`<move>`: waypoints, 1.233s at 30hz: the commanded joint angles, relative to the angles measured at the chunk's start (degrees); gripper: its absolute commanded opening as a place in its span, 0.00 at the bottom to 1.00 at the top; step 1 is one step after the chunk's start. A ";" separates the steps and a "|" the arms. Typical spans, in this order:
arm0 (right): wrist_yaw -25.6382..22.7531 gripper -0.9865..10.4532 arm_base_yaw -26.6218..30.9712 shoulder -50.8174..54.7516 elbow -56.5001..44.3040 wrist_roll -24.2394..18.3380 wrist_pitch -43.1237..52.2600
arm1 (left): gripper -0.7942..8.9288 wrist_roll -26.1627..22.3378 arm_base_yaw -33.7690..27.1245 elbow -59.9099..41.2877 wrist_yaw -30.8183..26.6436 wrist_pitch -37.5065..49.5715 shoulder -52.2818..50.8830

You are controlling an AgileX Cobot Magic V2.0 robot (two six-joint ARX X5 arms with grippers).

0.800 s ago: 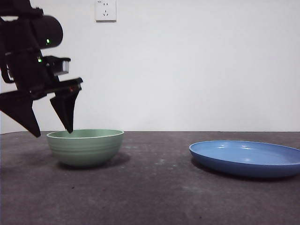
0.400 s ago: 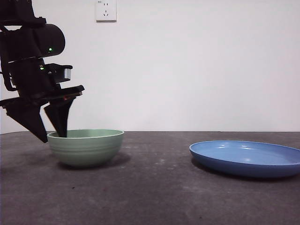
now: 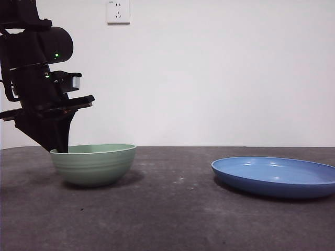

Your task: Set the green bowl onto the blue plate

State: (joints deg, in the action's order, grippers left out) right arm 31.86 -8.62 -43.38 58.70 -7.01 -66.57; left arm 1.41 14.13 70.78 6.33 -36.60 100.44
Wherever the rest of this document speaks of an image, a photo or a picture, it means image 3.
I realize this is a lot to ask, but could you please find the green ribbed bowl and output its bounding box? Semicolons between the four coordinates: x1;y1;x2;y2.
49;143;137;187

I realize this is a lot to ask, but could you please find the blue plate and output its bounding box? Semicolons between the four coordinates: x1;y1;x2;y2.
210;156;335;199

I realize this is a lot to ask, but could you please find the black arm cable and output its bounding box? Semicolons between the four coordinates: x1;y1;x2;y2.
0;78;20;103

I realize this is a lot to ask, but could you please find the pale grey camera box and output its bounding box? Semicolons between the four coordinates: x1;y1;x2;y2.
49;70;82;94

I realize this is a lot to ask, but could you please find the white wall socket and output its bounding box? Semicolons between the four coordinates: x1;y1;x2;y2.
106;0;131;26

